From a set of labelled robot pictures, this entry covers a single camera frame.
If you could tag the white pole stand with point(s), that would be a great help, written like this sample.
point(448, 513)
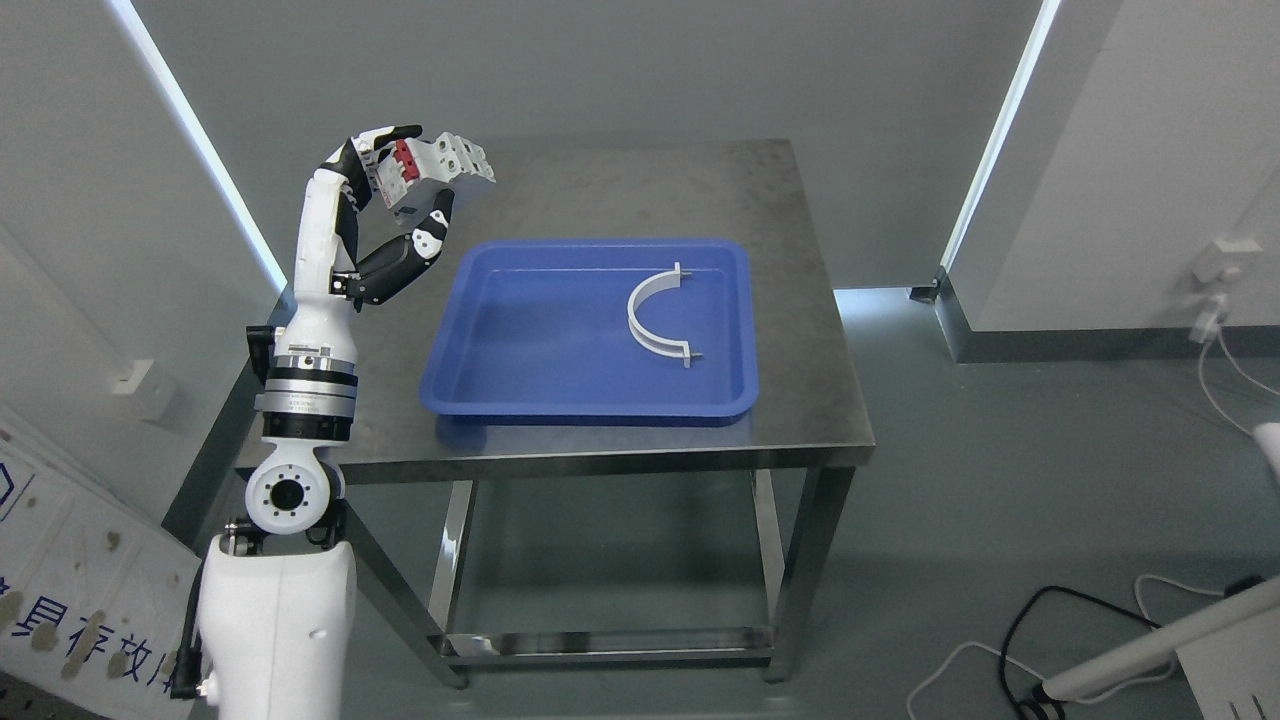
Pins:
point(1160, 647)

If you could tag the white wall plug adapter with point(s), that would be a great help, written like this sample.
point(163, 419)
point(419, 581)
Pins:
point(1223, 263)

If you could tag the white curved pipe clamp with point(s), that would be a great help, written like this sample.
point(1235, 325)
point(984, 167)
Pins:
point(642, 323)

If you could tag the blue plastic tray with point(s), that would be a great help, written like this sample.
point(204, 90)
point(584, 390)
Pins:
point(535, 332)

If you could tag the white wall socket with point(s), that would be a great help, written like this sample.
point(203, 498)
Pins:
point(147, 394)

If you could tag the stainless steel table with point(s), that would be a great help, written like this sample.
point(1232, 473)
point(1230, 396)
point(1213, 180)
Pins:
point(412, 476)

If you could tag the white sign board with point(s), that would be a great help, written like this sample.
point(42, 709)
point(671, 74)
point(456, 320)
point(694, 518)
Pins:
point(94, 594)

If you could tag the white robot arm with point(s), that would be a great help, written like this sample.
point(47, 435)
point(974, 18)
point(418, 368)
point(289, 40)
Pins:
point(271, 608)

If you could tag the white red circuit breaker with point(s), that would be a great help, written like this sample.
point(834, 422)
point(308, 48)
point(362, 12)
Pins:
point(430, 175)

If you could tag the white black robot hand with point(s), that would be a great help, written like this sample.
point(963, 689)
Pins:
point(327, 285)

